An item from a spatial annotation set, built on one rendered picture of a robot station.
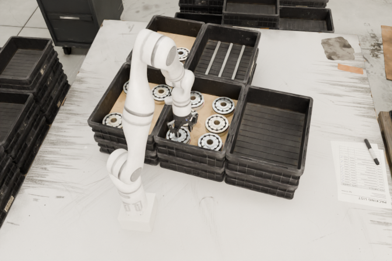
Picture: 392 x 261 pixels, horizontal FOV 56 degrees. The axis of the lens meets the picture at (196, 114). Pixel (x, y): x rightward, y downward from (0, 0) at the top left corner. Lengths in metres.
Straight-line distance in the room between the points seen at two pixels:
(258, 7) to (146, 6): 1.37
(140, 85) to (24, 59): 1.76
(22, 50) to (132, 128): 1.83
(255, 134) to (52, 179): 0.92
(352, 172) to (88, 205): 1.15
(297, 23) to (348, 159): 1.49
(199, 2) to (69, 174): 1.91
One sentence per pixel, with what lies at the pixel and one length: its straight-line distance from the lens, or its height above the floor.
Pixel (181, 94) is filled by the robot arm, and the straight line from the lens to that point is 1.35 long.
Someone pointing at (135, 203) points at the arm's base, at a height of 0.89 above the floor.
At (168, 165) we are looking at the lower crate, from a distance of 1.64.
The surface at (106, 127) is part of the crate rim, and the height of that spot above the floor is 0.93.
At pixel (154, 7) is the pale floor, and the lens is 3.86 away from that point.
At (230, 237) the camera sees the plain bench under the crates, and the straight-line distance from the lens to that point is 1.52.
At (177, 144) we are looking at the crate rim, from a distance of 1.46.
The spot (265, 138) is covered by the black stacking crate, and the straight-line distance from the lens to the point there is 1.61.
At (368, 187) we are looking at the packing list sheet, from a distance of 1.75.
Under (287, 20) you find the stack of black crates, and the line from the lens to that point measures 3.04.
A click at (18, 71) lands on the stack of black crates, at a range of 2.68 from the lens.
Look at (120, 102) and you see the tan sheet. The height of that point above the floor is 0.83.
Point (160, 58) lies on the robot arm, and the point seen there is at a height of 1.47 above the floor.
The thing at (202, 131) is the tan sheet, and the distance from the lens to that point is 1.61.
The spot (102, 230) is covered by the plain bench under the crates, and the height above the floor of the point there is 0.70.
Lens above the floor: 2.11
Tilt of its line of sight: 50 degrees down
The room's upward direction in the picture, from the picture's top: 2 degrees counter-clockwise
